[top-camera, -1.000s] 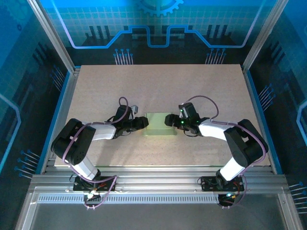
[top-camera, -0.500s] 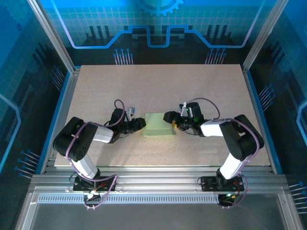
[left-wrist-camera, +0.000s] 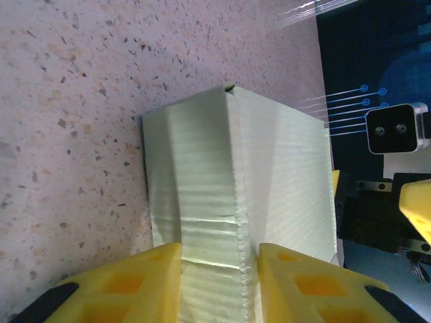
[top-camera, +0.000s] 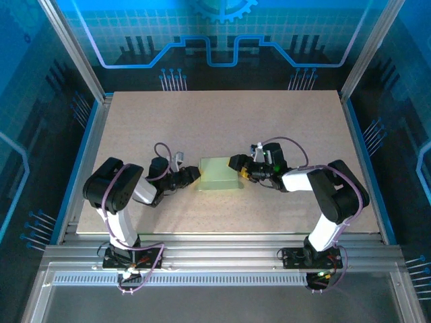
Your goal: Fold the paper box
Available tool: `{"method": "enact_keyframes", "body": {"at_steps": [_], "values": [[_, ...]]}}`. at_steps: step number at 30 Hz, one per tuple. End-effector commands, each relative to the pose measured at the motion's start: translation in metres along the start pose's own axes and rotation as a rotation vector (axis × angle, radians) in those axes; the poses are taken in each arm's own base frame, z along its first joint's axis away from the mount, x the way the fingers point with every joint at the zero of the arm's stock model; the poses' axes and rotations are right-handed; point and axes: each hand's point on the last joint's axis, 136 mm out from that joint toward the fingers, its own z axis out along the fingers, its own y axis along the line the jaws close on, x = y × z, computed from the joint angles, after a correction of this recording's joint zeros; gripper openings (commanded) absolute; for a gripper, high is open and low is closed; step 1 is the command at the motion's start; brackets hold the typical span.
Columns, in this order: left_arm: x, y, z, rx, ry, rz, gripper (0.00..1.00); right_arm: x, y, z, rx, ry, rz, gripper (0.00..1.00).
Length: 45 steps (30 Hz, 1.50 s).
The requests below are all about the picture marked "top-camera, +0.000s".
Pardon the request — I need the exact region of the light green paper box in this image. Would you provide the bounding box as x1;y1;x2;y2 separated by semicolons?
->
195;156;245;192

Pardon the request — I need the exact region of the black controller board with LEDs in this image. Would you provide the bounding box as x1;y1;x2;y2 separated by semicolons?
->
306;268;337;293

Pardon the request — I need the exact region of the grey metal base tray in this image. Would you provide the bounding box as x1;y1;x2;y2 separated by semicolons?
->
43;285;403;323

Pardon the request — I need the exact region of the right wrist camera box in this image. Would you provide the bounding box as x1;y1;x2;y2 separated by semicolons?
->
248;142;267;163

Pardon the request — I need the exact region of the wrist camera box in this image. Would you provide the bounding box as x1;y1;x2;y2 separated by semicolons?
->
170;151;187;169
248;142;267;163

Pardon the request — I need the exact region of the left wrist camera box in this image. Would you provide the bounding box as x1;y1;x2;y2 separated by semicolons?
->
170;151;187;169

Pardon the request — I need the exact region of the aluminium frame cross rail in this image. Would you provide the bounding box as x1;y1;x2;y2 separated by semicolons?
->
42;231;407;274

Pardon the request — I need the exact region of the aluminium side rail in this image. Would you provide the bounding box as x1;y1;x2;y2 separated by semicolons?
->
339;96;397;245
55;96;114;245

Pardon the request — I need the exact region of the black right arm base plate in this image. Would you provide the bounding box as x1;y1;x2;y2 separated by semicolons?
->
281;246;345;270

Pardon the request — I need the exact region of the slotted grey cable duct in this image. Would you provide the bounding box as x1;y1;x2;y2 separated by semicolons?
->
52;273;312;287

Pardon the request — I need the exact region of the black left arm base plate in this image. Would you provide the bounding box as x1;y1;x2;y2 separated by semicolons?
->
102;246;165;270

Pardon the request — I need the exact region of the aluminium corner post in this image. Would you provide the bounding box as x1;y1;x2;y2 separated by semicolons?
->
37;0;114;104
337;0;407;104

